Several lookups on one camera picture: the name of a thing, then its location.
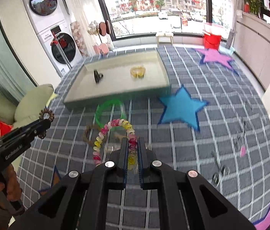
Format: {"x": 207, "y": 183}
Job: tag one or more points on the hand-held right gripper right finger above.
{"x": 141, "y": 167}

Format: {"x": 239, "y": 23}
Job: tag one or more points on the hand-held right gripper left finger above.
{"x": 124, "y": 159}

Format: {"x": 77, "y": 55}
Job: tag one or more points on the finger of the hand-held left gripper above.
{"x": 39, "y": 127}

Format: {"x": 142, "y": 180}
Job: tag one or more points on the green plastic bangle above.
{"x": 98, "y": 115}

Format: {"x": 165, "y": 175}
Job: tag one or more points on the beige shallow tray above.
{"x": 125, "y": 86}

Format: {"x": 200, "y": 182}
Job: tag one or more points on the person's left hand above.
{"x": 13, "y": 184}

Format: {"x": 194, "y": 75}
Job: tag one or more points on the cream sofa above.
{"x": 29, "y": 100}

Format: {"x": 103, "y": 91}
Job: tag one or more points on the grey checked star rug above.
{"x": 209, "y": 136}

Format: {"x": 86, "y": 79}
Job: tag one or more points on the black hair clip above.
{"x": 97, "y": 76}

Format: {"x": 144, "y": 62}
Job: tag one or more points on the mop with red clip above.
{"x": 62, "y": 52}

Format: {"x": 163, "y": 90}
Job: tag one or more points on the white washing machine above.
{"x": 62, "y": 45}

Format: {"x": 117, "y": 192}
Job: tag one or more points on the checked folded board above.
{"x": 78, "y": 38}

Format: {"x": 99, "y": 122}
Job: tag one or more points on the slipper rack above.
{"x": 101, "y": 45}

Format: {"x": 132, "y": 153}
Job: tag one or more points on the small pink piece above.
{"x": 243, "y": 151}

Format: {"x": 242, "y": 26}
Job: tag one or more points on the white tumble dryer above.
{"x": 42, "y": 2}

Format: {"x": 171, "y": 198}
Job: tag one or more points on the red bucket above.
{"x": 212, "y": 42}

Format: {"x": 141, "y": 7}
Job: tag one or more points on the light blue basin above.
{"x": 228, "y": 50}

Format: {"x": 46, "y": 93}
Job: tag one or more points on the pink basin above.
{"x": 212, "y": 28}

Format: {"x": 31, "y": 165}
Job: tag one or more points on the grey leaning board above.
{"x": 230, "y": 39}

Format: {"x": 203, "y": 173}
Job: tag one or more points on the white low cabinet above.
{"x": 254, "y": 48}

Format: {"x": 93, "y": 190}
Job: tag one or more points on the potted plant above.
{"x": 253, "y": 2}

